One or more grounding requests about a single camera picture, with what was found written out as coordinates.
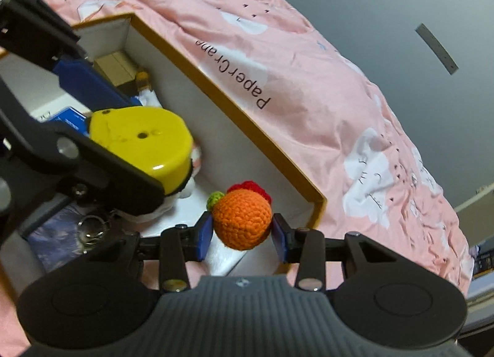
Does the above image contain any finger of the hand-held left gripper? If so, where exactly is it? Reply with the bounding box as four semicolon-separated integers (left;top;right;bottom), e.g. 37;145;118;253
0;79;167;214
0;0;143;112

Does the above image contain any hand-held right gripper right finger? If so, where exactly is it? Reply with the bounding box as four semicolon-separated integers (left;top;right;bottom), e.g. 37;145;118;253
271;213;400;292

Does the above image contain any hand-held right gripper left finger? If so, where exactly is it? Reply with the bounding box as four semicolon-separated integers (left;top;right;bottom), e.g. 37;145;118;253
83;211;214;293

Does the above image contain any orange crochet ball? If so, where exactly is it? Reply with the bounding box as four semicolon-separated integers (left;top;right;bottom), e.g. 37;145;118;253
206;180;273;252

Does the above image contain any yellow plastic case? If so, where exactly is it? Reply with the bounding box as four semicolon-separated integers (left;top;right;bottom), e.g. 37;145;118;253
87;107;195;196

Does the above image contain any orange cardboard box white inside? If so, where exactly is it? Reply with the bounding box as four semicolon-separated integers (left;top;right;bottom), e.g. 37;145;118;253
0;13;328;304

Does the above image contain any small gold box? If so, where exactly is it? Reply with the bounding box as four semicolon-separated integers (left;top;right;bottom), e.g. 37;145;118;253
94;51;142;96

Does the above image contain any small blue box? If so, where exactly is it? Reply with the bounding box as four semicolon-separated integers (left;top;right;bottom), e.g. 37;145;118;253
50;107;92;136

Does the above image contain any white plush toy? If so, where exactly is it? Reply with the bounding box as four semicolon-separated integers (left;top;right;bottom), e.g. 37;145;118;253
116;145;205;224

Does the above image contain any purple printed packet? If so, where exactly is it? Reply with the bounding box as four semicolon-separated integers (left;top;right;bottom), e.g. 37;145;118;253
26;203;90;277

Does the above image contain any pink printed blanket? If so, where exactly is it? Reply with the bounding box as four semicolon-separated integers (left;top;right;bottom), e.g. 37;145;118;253
0;0;476;357

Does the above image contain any grey flat strip fixture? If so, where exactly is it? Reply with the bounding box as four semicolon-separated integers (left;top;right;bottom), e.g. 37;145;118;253
415;24;459;76

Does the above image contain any metal key ring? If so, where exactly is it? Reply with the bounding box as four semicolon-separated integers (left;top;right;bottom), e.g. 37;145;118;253
76;213;113;254

